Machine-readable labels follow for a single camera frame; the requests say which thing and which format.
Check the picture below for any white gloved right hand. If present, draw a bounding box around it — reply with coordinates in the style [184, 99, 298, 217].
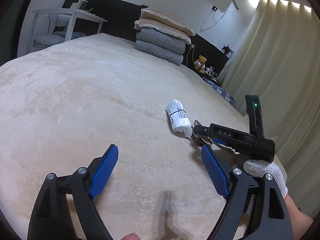
[243, 156, 288, 200]

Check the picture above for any black headboard panel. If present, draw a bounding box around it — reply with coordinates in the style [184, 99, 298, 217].
[62, 0, 229, 74]

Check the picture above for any dark brown snack wrapper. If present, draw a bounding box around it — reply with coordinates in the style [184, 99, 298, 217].
[192, 120, 213, 147]

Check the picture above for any person's bare left hand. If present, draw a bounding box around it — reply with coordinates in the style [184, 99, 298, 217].
[121, 232, 140, 240]

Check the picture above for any blue checkered cloth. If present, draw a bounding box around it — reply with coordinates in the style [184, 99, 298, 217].
[202, 77, 236, 108]

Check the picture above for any grey folded quilt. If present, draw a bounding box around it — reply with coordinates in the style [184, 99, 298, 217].
[135, 40, 183, 66]
[136, 28, 185, 55]

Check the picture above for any white side table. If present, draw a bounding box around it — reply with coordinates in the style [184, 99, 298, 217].
[28, 8, 107, 53]

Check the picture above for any lower grey folded quilt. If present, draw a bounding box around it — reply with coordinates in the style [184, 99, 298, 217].
[135, 40, 183, 66]

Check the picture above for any white chair with cushion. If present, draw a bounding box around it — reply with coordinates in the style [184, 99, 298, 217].
[29, 14, 71, 49]

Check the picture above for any cream window curtain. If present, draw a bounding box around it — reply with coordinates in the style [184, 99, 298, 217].
[222, 0, 319, 217]

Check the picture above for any beige lace pillow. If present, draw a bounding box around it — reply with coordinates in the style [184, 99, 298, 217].
[140, 7, 196, 36]
[135, 18, 191, 45]

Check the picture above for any person's right forearm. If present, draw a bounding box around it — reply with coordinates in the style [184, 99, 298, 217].
[285, 195, 313, 240]

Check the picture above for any brown teddy bear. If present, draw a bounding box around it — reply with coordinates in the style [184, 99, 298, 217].
[194, 55, 207, 73]

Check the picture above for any upper grey folded quilt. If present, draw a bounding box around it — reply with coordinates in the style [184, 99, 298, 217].
[136, 28, 185, 55]

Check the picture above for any dark plant figurine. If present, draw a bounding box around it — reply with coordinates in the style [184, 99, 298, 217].
[221, 45, 234, 55]

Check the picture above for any white wrapped tissue pack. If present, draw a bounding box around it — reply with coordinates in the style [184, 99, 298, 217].
[166, 99, 192, 138]

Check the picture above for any top beige lace pillow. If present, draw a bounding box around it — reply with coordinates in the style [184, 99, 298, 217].
[140, 7, 196, 36]

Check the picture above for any white charger cable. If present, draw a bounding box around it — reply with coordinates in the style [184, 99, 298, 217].
[184, 0, 239, 66]

